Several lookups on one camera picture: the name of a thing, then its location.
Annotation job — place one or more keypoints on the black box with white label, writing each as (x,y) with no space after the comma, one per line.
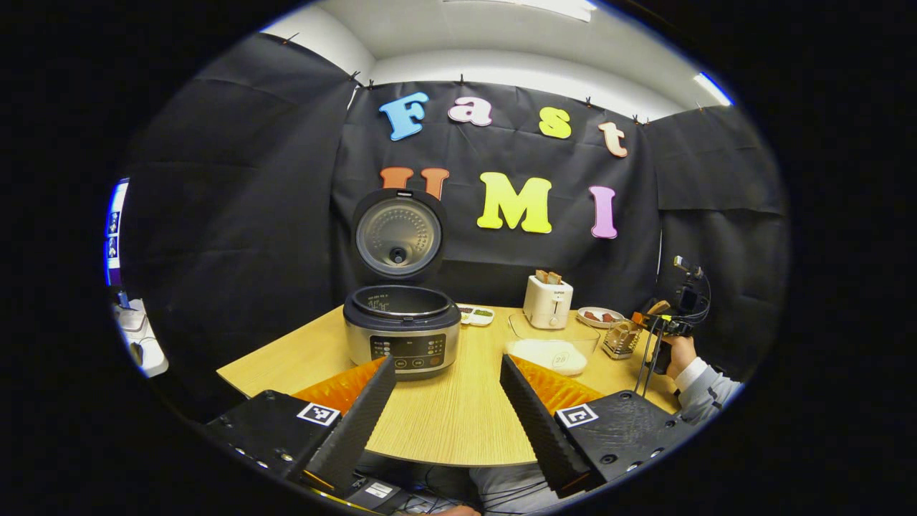
(376,493)

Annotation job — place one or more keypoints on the black computer mouse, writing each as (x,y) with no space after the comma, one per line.
(136,353)

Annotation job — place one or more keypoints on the black backdrop cloth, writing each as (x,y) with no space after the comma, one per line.
(251,215)

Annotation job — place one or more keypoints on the clear container of rice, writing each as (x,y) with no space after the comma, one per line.
(548,356)

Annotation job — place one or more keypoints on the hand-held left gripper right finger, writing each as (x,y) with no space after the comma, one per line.
(537,423)

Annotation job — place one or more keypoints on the white toaster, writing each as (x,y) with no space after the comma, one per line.
(547,304)

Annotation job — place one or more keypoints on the dark grey rice cooker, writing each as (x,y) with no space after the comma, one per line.
(401,337)

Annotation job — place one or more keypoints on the long ceiling light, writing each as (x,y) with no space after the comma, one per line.
(537,7)

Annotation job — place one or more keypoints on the white divided dish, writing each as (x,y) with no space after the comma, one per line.
(476,315)

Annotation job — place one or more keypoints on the lit monitor screen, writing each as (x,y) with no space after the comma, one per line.
(114,236)

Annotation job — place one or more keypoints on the person's grey trousers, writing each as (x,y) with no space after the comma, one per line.
(509,491)

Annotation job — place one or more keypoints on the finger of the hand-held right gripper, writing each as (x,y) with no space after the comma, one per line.
(640,319)

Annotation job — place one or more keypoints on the short ceiling light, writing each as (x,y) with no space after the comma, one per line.
(713,88)

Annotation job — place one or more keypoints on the white side desk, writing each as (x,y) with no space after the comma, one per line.
(147,351)

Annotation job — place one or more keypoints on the white round plate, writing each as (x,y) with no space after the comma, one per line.
(600,325)

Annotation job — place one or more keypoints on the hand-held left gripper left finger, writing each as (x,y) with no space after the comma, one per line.
(358,423)

